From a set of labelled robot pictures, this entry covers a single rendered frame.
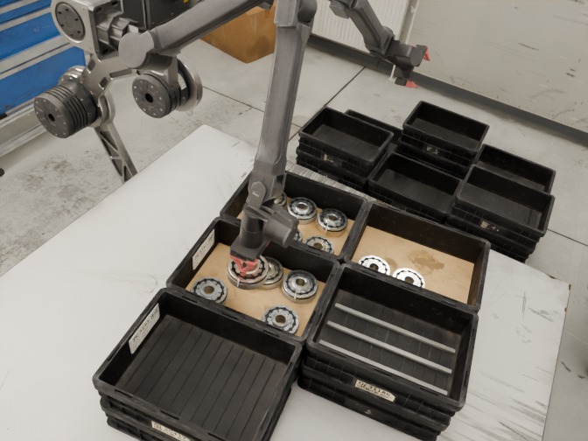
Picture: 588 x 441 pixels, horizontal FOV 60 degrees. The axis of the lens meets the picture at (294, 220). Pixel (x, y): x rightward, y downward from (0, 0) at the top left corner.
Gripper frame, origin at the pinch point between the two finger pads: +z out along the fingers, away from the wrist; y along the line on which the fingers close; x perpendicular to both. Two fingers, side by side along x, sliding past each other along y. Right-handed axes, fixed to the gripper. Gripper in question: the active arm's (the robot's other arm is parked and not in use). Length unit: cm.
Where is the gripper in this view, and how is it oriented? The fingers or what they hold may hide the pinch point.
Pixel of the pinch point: (248, 262)
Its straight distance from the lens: 128.6
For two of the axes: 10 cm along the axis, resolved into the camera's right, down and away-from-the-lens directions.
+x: -9.1, -3.8, 1.6
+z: -1.6, 6.8, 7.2
